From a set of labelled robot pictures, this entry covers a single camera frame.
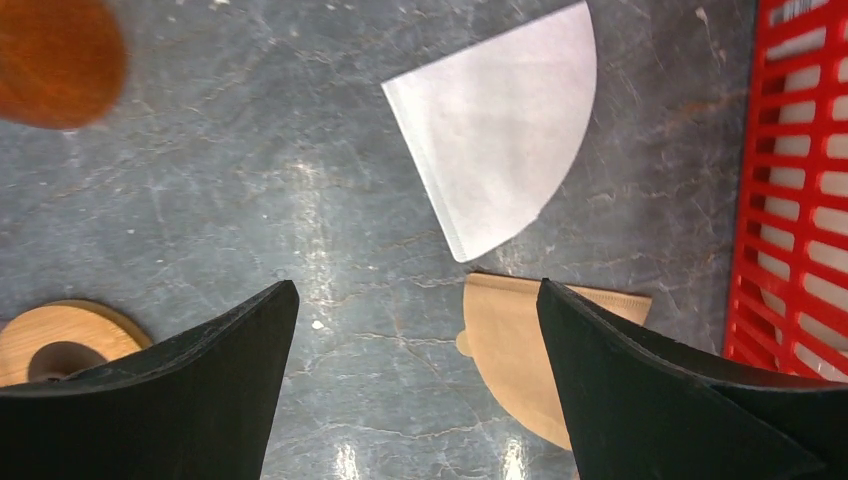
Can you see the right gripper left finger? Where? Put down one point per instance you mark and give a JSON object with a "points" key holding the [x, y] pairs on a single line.
{"points": [[199, 405]]}

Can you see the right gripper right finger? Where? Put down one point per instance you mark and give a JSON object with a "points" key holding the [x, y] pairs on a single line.
{"points": [[639, 405]]}

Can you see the light wooden ring holder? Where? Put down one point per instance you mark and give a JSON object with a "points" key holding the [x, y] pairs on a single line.
{"points": [[58, 339]]}

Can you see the white paper coffee filter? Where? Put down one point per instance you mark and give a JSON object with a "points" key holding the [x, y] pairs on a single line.
{"points": [[493, 129]]}

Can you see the brown paper coffee filter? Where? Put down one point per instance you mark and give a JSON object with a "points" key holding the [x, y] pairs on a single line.
{"points": [[502, 336]]}

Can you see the red plastic basket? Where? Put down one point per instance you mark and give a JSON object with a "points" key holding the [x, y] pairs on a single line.
{"points": [[787, 309]]}

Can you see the amber glass carafe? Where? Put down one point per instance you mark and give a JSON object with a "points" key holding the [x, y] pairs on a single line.
{"points": [[63, 63]]}

